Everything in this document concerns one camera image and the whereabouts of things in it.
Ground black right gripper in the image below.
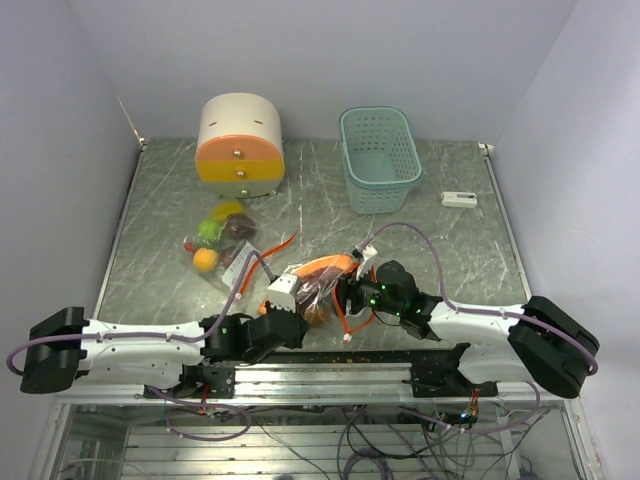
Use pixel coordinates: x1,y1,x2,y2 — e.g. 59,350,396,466
318,262,403,317

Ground zip bag with fake food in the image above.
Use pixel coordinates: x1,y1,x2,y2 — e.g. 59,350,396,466
257,252,379,344

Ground zip bag with fruit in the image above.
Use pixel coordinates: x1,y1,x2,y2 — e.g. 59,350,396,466
182,199,299,301

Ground light blue plastic basket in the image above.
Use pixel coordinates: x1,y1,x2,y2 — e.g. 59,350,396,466
339,106,424,215

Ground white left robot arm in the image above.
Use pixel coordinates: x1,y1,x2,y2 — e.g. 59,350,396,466
20,306,309,397

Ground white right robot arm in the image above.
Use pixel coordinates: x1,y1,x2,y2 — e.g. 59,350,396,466
333,261,600,399

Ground small white device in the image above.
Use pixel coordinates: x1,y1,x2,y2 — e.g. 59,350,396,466
441,191,478,209

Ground round three-drawer cabinet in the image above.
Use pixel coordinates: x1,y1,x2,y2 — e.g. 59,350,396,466
195,93,285,199

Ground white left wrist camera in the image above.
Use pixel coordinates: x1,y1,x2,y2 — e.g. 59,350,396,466
266,274,301,313

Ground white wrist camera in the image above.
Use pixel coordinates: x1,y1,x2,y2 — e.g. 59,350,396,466
266,274,301,313
355,244,378,280

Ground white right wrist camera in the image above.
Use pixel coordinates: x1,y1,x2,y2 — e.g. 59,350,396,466
355,244,378,280

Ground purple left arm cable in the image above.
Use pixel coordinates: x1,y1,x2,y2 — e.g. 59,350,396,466
5,249,281,379

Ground aluminium frame rail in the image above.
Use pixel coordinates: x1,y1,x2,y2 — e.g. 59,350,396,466
54,357,576,406

